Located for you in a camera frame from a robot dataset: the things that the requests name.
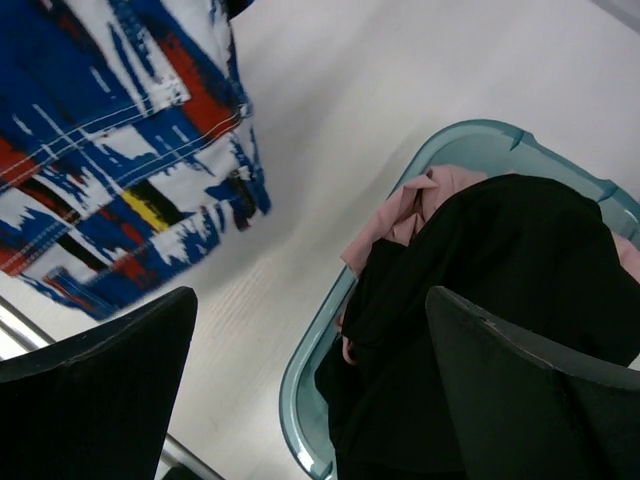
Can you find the blue white patterned trousers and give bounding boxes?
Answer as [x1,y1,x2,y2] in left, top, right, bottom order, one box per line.
[1,0,271,320]

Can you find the teal plastic basket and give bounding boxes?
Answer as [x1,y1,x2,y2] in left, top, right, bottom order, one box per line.
[279,119,639,479]

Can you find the pink garment in basket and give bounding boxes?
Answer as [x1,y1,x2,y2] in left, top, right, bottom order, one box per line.
[339,166,639,366]

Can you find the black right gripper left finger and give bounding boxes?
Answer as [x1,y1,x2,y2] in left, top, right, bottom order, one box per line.
[1,287,198,479]

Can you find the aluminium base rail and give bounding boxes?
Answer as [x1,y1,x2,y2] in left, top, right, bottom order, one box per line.
[1,298,222,480]

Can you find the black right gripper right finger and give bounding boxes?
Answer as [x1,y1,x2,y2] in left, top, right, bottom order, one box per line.
[425,286,639,479]

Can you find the black garment in basket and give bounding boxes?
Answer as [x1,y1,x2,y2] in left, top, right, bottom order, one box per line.
[315,175,639,479]

